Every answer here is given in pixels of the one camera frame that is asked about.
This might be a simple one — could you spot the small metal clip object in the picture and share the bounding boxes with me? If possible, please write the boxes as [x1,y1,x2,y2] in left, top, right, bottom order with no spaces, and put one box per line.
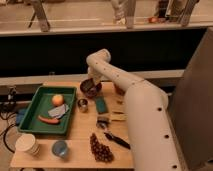
[96,116,110,129]

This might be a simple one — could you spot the grey folded cloth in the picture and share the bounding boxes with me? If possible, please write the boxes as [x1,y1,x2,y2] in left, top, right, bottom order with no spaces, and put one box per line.
[48,104,69,119]

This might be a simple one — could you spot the black handled tool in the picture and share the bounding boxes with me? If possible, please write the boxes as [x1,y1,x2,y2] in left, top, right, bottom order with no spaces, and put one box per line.
[104,132,131,149]

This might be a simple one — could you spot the orange fruit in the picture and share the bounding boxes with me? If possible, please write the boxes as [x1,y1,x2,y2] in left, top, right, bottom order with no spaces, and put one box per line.
[52,94,64,106]

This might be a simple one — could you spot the grey panel on right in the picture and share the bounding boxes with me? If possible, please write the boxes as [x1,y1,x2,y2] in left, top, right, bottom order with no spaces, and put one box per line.
[169,27,213,171]

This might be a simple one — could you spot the white paper cup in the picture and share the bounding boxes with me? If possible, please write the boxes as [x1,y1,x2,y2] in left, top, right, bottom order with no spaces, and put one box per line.
[15,134,39,155]

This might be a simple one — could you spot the yellow wooden piece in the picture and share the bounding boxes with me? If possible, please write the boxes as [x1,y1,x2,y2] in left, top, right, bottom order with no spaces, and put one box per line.
[110,113,126,121]

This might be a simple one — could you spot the bunch of dark grapes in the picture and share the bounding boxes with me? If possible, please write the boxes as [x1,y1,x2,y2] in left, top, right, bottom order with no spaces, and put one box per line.
[90,133,114,163]

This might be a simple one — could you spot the black cables on left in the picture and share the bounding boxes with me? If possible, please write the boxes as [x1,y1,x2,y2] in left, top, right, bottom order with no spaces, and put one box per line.
[0,85,19,154]

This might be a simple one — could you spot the blue glass cup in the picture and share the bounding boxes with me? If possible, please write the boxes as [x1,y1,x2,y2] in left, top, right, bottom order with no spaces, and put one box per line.
[52,140,68,158]

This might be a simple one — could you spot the purple bowl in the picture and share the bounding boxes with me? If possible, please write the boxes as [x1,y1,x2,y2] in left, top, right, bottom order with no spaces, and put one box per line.
[80,78,102,98]

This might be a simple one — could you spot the green sponge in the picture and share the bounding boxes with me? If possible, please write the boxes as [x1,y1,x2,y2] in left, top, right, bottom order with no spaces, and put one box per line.
[95,97,108,114]

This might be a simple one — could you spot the orange carrot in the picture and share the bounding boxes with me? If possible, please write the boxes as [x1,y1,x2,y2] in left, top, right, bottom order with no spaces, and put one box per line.
[38,115,60,124]

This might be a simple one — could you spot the small metal cup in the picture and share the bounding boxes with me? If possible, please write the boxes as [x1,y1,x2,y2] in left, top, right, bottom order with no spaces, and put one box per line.
[77,98,88,113]

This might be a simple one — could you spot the green plastic tray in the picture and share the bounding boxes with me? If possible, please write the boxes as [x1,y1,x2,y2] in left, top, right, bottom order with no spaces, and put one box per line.
[18,86,76,135]

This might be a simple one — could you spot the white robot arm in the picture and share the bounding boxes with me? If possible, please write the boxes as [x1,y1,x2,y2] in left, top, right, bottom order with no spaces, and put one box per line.
[86,49,182,171]

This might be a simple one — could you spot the blue object beside tray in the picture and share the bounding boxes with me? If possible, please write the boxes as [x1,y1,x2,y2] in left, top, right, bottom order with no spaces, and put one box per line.
[15,108,26,125]

